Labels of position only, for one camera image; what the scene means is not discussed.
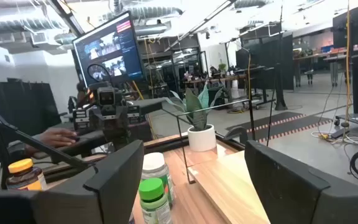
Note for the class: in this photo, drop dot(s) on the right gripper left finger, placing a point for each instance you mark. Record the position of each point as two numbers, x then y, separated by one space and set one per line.
113 186

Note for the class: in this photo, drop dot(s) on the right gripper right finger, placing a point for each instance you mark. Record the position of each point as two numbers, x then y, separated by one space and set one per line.
284 186

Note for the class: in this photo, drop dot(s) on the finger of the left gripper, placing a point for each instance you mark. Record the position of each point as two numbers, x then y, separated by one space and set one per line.
121 118
108 119

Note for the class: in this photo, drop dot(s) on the green cap pill bottle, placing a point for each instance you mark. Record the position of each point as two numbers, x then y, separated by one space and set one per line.
152 193

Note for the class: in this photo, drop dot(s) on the multivitamin gummies bottle white cap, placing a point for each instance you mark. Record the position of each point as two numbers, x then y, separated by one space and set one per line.
155 165

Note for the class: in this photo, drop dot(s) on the fish oil bottle yellow cap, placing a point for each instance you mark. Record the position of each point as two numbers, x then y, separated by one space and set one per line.
23 179

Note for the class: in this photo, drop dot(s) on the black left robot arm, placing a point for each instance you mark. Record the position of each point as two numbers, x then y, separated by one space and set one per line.
117 140

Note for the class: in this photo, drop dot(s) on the person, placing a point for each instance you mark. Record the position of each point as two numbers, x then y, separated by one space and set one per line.
80 93

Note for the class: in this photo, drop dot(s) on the dark gray desk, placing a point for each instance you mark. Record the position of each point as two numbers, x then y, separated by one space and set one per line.
148 105

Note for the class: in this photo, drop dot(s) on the person's hand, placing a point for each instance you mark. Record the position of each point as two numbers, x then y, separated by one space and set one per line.
57 137

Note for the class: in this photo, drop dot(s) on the black floor mat orange stripes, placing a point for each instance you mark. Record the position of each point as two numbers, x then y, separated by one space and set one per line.
278 124

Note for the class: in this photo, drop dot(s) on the black room divider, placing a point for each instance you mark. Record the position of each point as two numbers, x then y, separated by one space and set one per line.
269 62
20 102

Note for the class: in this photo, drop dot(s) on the large computer monitor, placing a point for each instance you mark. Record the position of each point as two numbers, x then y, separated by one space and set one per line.
107 46

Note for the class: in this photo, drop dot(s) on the potted snake plant white pot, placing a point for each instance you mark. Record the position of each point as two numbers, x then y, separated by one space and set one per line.
201 137

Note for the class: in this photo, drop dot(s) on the black floor stand pole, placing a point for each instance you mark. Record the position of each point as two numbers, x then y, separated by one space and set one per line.
281 93

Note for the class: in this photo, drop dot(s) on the background work table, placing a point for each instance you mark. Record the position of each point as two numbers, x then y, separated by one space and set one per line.
216 79

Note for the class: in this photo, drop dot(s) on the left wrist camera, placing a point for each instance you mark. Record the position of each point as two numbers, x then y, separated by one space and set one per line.
106 96

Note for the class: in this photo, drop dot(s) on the silver ventilation duct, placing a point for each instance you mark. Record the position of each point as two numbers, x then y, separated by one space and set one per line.
11 25

